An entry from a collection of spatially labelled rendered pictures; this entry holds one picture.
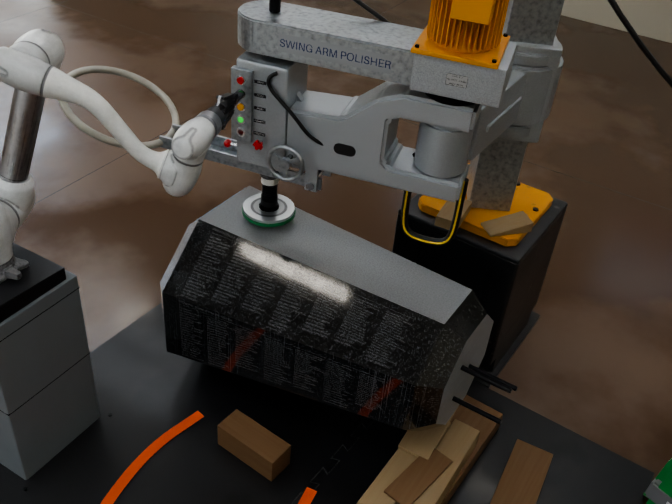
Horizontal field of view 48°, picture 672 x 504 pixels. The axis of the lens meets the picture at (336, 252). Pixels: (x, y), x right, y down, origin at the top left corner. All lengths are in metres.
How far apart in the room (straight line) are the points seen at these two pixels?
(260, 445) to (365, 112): 1.40
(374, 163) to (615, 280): 2.26
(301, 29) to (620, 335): 2.48
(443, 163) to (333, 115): 0.42
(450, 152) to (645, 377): 1.87
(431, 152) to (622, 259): 2.38
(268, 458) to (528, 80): 1.81
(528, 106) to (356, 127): 0.80
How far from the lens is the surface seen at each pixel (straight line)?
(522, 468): 3.33
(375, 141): 2.70
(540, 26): 3.12
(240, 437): 3.20
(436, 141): 2.65
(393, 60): 2.55
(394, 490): 2.98
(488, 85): 2.50
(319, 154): 2.79
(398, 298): 2.80
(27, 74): 2.50
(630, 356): 4.17
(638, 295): 4.60
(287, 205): 3.14
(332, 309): 2.84
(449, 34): 2.49
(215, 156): 3.04
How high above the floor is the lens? 2.61
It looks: 37 degrees down
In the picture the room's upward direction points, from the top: 6 degrees clockwise
